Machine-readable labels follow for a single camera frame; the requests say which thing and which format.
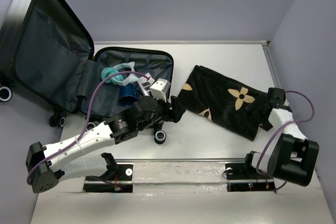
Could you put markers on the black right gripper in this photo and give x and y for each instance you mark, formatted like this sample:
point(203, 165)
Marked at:
point(254, 104)

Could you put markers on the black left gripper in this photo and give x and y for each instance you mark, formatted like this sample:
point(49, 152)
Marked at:
point(177, 113)

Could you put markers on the black floral towel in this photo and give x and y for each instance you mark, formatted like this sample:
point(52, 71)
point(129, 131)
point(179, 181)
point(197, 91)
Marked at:
point(222, 100)

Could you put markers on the blue enamel mug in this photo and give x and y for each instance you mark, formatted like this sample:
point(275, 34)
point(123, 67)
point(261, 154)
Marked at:
point(127, 95)

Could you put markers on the teal headphones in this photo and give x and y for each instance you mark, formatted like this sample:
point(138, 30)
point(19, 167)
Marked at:
point(118, 79)

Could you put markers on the space astronaut kids suitcase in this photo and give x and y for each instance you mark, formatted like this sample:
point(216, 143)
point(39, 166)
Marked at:
point(46, 50)

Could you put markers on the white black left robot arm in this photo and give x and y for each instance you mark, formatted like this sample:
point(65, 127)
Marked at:
point(47, 165)

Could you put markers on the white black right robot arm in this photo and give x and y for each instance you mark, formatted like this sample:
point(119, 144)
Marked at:
point(288, 155)

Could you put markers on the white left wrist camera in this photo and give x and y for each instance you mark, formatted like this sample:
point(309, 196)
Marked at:
point(159, 89)

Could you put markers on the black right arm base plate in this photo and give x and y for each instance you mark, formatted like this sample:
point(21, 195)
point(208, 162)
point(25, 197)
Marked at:
point(240, 178)

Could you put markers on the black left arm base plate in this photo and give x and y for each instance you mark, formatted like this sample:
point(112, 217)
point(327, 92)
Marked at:
point(119, 182)

